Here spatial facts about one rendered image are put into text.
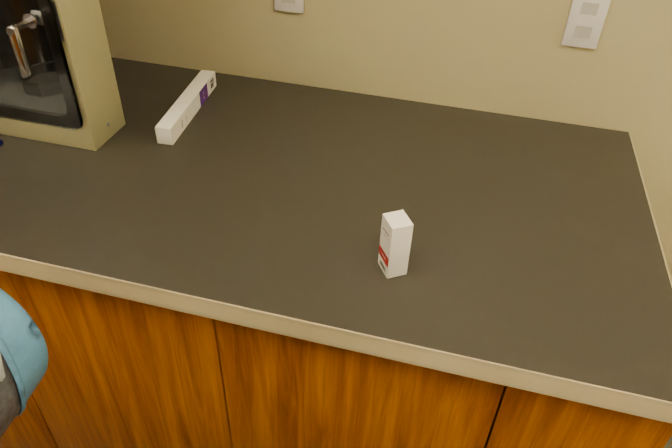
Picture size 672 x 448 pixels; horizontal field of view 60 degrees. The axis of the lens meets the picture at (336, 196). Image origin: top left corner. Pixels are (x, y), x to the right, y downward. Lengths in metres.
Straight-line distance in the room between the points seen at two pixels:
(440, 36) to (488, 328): 0.71
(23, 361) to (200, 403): 0.69
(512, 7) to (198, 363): 0.93
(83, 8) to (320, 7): 0.50
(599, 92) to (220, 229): 0.86
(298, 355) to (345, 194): 0.30
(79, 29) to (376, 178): 0.59
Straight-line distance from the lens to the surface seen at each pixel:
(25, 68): 1.14
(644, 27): 1.36
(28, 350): 0.52
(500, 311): 0.89
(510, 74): 1.37
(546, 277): 0.97
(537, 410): 0.95
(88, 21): 1.19
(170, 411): 1.24
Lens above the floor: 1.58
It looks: 37 degrees down
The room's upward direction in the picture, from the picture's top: 2 degrees clockwise
